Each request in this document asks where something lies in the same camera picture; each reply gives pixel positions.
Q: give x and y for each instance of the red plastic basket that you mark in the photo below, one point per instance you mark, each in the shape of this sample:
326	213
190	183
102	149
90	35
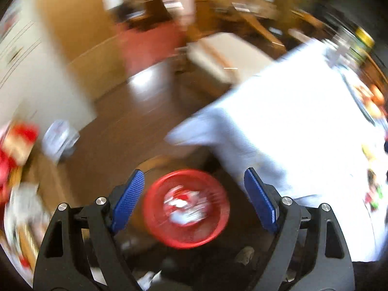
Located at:
151	218

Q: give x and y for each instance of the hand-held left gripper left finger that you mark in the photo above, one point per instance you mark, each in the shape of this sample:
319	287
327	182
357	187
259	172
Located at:
128	198

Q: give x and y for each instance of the orange fruit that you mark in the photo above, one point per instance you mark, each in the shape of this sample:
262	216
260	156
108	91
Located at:
377	95

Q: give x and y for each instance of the blue striped tablecloth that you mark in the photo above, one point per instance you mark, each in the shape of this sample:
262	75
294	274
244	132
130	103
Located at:
288	127

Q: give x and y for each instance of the white cabinet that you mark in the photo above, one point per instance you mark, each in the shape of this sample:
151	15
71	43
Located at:
36	81

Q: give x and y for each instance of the round brown stool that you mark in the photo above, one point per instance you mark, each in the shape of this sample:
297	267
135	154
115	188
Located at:
160	159

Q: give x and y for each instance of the person's white shoe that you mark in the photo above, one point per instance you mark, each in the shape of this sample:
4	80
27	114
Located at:
245	254

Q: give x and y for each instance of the wooden chair with beige cushion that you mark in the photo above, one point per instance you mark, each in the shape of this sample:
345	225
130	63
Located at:
224	54

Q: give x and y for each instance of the white knotted plastic bag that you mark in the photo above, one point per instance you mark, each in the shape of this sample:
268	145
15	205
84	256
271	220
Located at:
57	139

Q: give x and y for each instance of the red white checked wrapper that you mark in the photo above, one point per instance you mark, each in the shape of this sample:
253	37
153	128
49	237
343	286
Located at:
182	201

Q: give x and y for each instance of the red printed blanket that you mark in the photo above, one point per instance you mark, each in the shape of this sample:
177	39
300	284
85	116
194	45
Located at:
18	145

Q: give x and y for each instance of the brown cardboard box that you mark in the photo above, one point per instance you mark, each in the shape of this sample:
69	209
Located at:
45	175

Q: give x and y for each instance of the yellow knitted ball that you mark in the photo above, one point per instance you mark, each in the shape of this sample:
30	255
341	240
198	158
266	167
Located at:
366	151

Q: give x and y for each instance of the colourful small item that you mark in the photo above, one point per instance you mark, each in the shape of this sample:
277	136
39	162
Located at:
374	197

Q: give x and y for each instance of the steel bottle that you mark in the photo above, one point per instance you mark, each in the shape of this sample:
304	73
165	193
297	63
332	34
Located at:
341	47

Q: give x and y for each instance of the blue fruit tray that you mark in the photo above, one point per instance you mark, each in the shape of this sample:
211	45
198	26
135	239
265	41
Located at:
360	97

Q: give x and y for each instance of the green yellow carton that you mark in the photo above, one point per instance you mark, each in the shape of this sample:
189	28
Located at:
362	44

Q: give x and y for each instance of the brown wooden door panel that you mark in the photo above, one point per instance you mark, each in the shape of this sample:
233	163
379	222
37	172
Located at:
78	30

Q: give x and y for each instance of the picture on cabinet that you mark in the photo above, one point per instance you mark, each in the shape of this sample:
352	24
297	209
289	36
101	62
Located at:
9	21

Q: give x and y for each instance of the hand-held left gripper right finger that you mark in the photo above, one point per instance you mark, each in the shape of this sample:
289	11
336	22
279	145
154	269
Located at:
260	201

